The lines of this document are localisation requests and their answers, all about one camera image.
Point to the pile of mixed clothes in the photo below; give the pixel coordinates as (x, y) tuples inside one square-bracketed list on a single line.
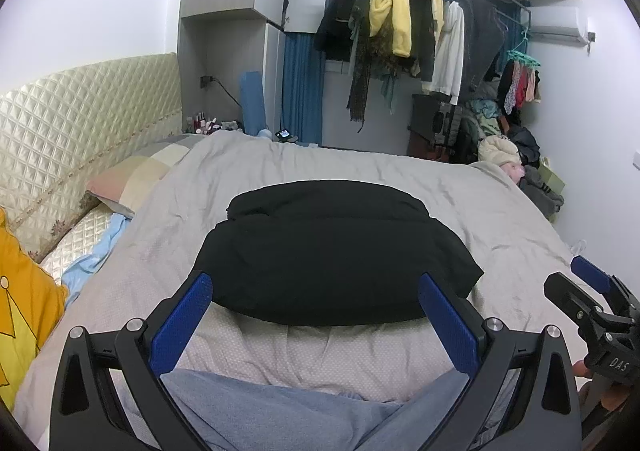
[(530, 151)]

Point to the black hanging coat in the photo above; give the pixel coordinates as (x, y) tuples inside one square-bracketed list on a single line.
[(340, 16)]

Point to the blue curtain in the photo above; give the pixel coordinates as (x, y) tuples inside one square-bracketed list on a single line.
[(302, 86)]

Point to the light blue sheet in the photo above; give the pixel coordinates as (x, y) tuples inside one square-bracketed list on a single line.
[(97, 256)]

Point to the brown patterned hanging scarf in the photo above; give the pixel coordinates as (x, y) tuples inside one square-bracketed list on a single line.
[(362, 81)]

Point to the small screen device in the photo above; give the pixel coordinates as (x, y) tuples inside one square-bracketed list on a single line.
[(283, 134)]

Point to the yellow hanging hoodie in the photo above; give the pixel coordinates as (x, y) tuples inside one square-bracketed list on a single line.
[(395, 6)]

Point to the white hanging hoodie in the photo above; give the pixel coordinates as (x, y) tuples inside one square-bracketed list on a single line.
[(450, 51)]

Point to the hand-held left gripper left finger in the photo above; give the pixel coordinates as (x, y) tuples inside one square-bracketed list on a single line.
[(182, 321)]

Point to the teal hanger with small garments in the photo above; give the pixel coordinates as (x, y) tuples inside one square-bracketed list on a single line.
[(520, 81)]

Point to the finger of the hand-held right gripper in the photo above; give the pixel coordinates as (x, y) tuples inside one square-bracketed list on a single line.
[(592, 273), (570, 293)]

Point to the grey bed blanket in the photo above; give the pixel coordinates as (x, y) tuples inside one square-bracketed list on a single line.
[(310, 161)]

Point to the person's right hand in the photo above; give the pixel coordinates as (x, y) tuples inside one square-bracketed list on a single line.
[(616, 400)]

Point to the checked pastel pillow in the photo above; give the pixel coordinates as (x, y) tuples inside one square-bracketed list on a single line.
[(140, 171)]

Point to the white air conditioner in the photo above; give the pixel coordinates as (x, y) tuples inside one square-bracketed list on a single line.
[(555, 23)]

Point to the yellow cushion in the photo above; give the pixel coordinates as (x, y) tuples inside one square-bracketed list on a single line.
[(25, 311)]

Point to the black speaker box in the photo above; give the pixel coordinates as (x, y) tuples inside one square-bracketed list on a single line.
[(432, 126)]

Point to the black jacket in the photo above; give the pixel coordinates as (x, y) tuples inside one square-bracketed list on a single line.
[(330, 251)]

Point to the green box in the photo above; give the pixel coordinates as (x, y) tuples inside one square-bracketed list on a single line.
[(554, 178)]

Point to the cream quilted mattress pad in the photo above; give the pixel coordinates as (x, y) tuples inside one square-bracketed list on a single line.
[(80, 233)]

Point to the cream fluffy garment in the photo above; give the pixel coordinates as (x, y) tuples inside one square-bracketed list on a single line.
[(500, 151)]

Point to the blue yoga mat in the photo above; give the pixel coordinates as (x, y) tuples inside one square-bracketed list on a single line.
[(251, 103)]

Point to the black wall socket plug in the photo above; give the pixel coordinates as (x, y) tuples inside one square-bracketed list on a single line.
[(206, 81)]

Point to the row of cosmetic bottles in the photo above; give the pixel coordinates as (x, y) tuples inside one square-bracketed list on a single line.
[(205, 123)]

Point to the black hanging sweater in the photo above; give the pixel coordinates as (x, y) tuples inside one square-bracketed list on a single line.
[(422, 31)]

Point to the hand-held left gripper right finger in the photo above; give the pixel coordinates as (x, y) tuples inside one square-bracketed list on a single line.
[(447, 323)]

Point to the dark grey hanging coats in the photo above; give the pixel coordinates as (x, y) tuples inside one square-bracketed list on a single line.
[(480, 41)]

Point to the person's grey pants legs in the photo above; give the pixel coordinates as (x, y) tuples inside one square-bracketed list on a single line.
[(310, 421)]

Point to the cream quilted headboard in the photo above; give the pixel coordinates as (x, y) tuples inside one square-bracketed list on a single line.
[(75, 121)]

